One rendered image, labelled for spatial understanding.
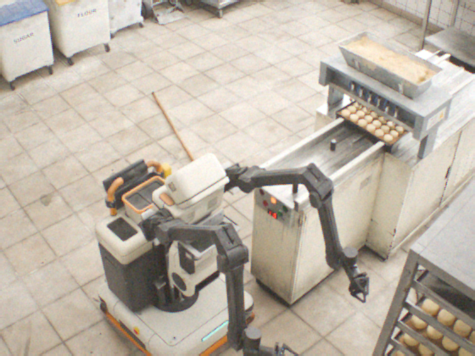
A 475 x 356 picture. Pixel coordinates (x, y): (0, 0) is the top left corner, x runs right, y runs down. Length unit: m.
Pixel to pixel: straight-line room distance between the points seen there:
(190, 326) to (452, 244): 1.91
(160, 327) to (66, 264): 0.99
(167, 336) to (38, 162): 2.12
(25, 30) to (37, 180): 1.56
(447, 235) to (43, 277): 2.83
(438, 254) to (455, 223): 0.13
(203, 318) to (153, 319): 0.26
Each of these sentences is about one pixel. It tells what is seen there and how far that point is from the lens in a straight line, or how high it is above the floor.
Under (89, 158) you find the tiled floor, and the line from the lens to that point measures 4.61.
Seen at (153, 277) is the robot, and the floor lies 0.49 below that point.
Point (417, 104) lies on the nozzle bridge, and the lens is 3.16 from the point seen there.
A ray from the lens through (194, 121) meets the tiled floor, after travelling 4.87.
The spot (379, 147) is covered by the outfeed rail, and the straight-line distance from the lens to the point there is 3.27.
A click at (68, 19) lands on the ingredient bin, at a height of 0.51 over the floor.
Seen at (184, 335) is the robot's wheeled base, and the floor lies 0.28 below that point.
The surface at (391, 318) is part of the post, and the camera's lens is 1.63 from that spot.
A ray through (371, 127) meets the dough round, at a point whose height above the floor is 0.92.
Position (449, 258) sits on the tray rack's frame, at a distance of 1.44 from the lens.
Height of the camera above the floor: 2.83
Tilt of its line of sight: 41 degrees down
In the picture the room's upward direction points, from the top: 1 degrees clockwise
